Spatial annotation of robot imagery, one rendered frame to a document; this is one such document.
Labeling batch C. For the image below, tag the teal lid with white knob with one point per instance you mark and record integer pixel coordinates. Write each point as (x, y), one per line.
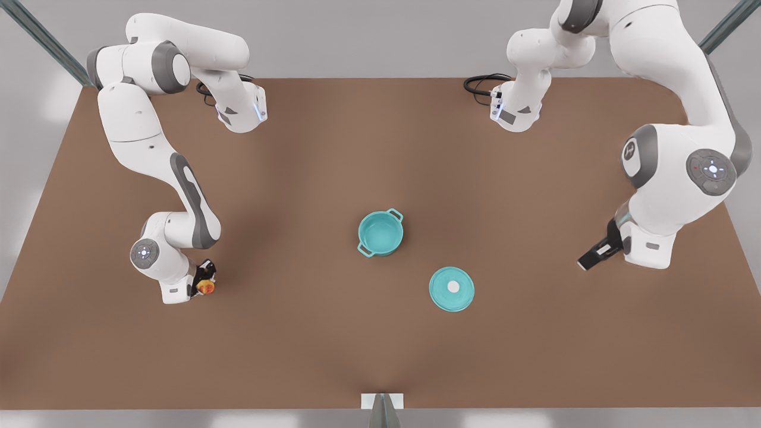
(452, 289)

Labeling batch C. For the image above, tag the orange yellow potato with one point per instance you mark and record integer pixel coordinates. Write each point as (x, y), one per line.
(206, 288)

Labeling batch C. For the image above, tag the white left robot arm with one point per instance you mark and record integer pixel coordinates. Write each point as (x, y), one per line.
(666, 89)

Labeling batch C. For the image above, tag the silver frame post with foot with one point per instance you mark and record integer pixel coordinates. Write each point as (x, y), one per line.
(381, 410)

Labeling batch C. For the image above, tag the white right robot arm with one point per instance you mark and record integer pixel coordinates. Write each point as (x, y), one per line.
(137, 119)

